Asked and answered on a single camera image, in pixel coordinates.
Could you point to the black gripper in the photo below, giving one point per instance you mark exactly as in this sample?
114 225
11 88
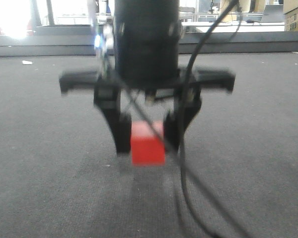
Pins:
107 98

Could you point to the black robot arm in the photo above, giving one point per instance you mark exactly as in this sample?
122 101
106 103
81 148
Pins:
146 39

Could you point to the white paper scrap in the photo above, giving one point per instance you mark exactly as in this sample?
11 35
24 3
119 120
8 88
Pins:
25 62

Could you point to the red magnetic block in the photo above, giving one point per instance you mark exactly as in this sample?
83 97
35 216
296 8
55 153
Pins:
146 148

